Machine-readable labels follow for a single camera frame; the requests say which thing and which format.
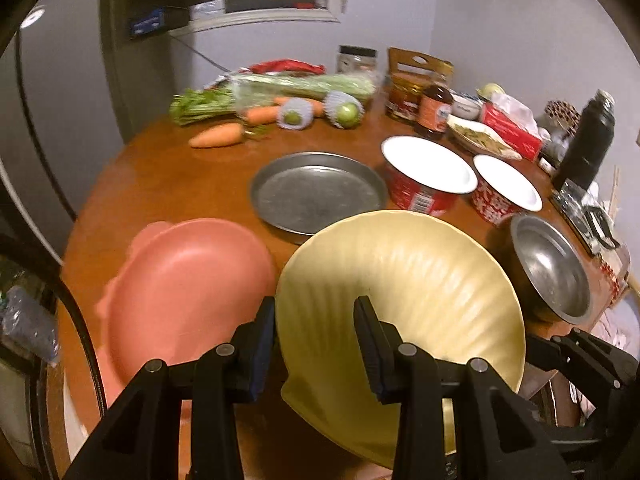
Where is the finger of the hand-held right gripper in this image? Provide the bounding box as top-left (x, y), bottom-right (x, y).
top-left (526, 329), bottom-right (632, 401)

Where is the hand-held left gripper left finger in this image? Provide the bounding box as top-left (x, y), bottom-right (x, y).
top-left (65, 296), bottom-right (277, 480)

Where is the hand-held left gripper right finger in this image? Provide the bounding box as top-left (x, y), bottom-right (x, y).
top-left (353, 296), bottom-right (571, 480)

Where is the yellow scalloped plate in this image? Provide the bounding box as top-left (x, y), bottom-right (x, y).
top-left (275, 211), bottom-right (527, 470)

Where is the stainless steel bowl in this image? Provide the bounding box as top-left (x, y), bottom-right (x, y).
top-left (505, 213), bottom-right (593, 325)

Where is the pink plastic plate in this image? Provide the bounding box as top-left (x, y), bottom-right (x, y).
top-left (95, 217), bottom-right (277, 421)

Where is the round metal plate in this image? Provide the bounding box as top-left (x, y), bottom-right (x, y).
top-left (249, 152), bottom-right (390, 237)

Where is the small red paper bowl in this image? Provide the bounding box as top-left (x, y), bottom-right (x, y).
top-left (472, 154), bottom-right (544, 227)

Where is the large red paper bowl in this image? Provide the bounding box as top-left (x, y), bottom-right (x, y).
top-left (381, 136), bottom-right (479, 217)

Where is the pink cloth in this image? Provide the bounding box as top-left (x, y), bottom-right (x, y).
top-left (592, 297), bottom-right (640, 356)

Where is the black rimmed container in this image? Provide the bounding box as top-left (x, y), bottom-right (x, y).
top-left (582, 205), bottom-right (622, 251)

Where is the black flat device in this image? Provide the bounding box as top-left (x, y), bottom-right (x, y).
top-left (549, 182), bottom-right (621, 257)

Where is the black thermos flask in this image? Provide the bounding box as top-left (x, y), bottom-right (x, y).
top-left (551, 90), bottom-right (617, 192)

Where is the carrot with green top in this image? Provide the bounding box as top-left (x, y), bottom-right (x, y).
top-left (188, 123), bottom-right (246, 149)

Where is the green fruit in foam net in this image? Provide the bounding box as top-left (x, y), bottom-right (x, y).
top-left (322, 91), bottom-right (364, 129)
top-left (276, 99), bottom-right (317, 131)

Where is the clear plastic bag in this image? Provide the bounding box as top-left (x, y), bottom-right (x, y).
top-left (0, 285), bottom-right (61, 367)

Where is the red tissue box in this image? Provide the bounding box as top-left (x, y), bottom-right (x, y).
top-left (480, 92), bottom-right (546, 161)

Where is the dish of pickled vegetables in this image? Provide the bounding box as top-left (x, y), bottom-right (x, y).
top-left (446, 114), bottom-right (523, 162)

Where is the red and white bead ornament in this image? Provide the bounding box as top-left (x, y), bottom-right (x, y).
top-left (544, 100), bottom-right (582, 137)

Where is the dark sauce bottle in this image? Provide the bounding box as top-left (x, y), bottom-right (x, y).
top-left (414, 77), bottom-right (455, 141)

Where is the glass jar of pickles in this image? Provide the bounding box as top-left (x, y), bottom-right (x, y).
top-left (384, 74), bottom-right (426, 122)

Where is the white ceramic bowl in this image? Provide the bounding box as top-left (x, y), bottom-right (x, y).
top-left (450, 95), bottom-right (483, 121)

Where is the celery in plastic bag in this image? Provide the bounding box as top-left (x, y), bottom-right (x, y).
top-left (169, 73), bottom-right (378, 126)

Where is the red snack bag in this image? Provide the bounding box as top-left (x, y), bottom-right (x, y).
top-left (250, 59), bottom-right (326, 76)

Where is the clear jar with black lid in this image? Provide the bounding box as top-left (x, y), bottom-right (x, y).
top-left (336, 45), bottom-right (378, 75)

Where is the wooden chair with cutout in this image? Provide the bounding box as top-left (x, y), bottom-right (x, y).
top-left (387, 47), bottom-right (455, 86)

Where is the grey refrigerator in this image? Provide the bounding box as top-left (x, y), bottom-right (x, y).
top-left (0, 0), bottom-right (126, 261)

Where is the white box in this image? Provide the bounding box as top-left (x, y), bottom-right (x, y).
top-left (190, 0), bottom-right (226, 21)

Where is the blue box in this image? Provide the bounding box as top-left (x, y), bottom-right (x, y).
top-left (129, 7), bottom-right (168, 38)

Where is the string of red beads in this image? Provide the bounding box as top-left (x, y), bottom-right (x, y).
top-left (601, 259), bottom-right (622, 292)

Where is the black curved frame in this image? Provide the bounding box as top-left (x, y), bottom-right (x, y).
top-left (0, 150), bottom-right (108, 413)

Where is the black cable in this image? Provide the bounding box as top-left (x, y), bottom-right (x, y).
top-left (170, 35), bottom-right (236, 74)

